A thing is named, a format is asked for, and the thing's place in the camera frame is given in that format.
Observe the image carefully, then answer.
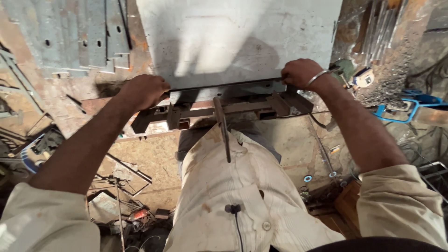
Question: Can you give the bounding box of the person's left hand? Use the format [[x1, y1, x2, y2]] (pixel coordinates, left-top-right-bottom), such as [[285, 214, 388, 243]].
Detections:
[[120, 74, 171, 112]]

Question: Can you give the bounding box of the person's right hand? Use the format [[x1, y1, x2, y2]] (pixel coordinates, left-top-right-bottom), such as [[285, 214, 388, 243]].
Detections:
[[281, 58, 329, 90]]

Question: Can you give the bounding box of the large grey sheet metal panel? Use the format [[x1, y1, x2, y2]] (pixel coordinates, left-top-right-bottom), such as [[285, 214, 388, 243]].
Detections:
[[136, 0, 343, 92]]

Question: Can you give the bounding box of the silver metal bangle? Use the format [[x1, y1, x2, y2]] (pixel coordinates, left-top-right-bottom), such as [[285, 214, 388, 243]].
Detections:
[[306, 70, 332, 88]]

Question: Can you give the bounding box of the rusty curved metal lever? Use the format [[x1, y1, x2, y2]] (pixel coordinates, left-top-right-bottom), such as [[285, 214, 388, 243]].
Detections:
[[213, 97, 232, 164]]

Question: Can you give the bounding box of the thin steel rod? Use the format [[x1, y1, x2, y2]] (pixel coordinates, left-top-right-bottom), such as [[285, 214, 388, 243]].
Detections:
[[308, 115, 342, 186]]

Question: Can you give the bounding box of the pile of metal shavings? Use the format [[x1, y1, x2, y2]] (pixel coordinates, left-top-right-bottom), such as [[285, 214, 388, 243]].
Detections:
[[360, 35, 417, 107]]

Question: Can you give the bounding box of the bundle of shiny metal strips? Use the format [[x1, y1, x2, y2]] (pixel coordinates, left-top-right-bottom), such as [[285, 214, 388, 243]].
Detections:
[[352, 0, 409, 67]]

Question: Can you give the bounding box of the stack of grey perforated plates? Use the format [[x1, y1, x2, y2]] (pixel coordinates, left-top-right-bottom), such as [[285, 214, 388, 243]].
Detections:
[[0, 0, 133, 78]]

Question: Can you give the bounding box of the heap of scrap metal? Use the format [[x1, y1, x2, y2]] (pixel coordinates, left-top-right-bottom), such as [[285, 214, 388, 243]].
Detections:
[[86, 152, 174, 252]]

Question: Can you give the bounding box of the person's cream work shirt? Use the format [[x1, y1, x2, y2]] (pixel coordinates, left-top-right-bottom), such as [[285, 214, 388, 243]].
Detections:
[[0, 123, 448, 252]]

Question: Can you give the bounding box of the blue and white power tool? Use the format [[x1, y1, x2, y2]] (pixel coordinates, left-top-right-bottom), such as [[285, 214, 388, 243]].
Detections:
[[19, 128, 65, 174]]

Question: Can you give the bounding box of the black clip-on microphone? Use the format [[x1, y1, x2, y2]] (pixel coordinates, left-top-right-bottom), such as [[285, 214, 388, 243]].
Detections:
[[225, 204, 244, 252]]

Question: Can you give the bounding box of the rusty steel work frame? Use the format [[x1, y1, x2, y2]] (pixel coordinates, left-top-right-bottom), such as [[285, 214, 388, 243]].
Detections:
[[131, 78, 314, 134]]

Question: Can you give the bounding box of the blue metal frame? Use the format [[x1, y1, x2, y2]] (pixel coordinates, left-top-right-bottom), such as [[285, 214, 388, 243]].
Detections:
[[372, 90, 448, 124]]

